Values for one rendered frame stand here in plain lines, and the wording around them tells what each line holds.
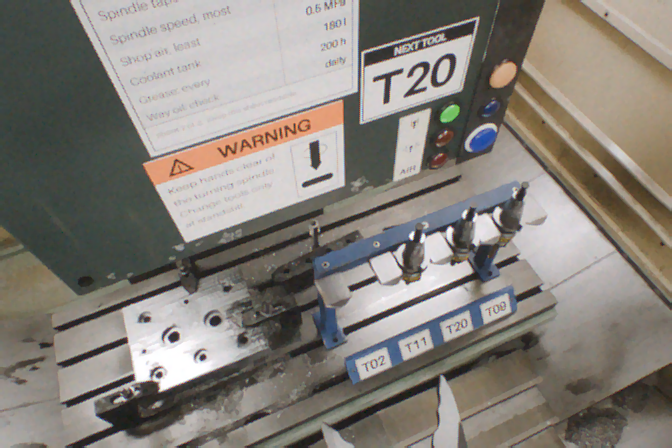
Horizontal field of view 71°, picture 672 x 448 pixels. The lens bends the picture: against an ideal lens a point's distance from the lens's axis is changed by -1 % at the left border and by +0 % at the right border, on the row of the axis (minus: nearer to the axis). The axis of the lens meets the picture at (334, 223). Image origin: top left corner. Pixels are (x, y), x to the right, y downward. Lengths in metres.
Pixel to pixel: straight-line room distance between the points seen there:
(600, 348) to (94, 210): 1.31
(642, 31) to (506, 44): 0.87
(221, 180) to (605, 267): 1.28
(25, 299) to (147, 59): 1.65
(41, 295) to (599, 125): 1.81
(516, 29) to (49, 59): 0.33
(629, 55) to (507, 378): 0.85
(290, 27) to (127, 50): 0.10
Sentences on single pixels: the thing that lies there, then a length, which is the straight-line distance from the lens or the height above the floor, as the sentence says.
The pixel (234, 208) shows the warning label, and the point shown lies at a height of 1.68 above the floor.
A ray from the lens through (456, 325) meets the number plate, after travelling 1.18.
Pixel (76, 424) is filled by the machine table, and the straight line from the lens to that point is 1.29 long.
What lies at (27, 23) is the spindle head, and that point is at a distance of 0.30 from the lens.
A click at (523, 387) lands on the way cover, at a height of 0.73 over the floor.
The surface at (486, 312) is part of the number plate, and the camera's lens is 1.22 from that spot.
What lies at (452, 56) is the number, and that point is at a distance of 0.41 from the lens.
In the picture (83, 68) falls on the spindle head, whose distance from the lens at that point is 0.31.
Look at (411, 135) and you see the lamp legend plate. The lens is 0.45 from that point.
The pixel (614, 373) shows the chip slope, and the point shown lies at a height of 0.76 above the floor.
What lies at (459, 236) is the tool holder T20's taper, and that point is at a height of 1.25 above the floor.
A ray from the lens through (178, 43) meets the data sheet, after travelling 0.31.
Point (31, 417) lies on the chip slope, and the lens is 1.60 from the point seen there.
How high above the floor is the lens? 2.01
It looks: 56 degrees down
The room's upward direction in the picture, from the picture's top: 3 degrees counter-clockwise
